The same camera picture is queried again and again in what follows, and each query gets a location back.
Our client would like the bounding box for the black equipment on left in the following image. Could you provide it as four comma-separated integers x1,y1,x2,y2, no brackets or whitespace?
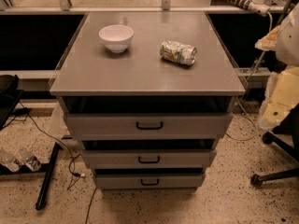
0,75,22,130

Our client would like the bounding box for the grey middle drawer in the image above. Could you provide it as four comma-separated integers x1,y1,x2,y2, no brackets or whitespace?
81,149,216,169

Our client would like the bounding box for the grey bottom drawer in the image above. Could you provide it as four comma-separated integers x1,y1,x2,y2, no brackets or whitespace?
94,174,206,189

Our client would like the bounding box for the black floor cable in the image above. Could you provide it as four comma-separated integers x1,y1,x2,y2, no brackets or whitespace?
3,101,98,224

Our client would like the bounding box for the white power strip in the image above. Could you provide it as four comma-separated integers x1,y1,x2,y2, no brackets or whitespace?
226,0,270,16

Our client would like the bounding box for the grey drawer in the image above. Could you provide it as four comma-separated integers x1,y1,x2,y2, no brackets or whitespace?
94,174,206,189
81,149,216,169
64,113,233,141

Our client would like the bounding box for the right plastic water bottle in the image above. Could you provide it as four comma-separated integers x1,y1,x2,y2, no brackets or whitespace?
20,148,41,172

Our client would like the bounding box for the plastic water bottle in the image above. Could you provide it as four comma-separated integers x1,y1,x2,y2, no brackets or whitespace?
20,148,41,172
0,149,21,173

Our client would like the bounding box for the black floor stand bar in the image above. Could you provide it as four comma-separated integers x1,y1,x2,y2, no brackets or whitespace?
0,143,62,211

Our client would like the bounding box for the black office chair base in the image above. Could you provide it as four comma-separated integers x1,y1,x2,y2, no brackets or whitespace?
250,106,299,189

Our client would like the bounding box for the grey top drawer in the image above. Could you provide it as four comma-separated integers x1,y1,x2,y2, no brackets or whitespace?
64,113,233,141

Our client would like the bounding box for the white bowl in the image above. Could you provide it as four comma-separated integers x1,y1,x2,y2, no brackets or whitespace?
98,24,134,53

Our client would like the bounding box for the crushed soda can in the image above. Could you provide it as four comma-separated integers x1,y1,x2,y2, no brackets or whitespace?
160,40,197,66

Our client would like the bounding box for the left plastic water bottle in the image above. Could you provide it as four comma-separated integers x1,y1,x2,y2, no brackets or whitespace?
0,149,21,173

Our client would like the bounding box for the white cable on right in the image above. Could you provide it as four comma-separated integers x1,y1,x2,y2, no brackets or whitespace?
224,11,274,143

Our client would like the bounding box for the grey drawer cabinet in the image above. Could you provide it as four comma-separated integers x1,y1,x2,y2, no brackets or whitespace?
50,12,245,178

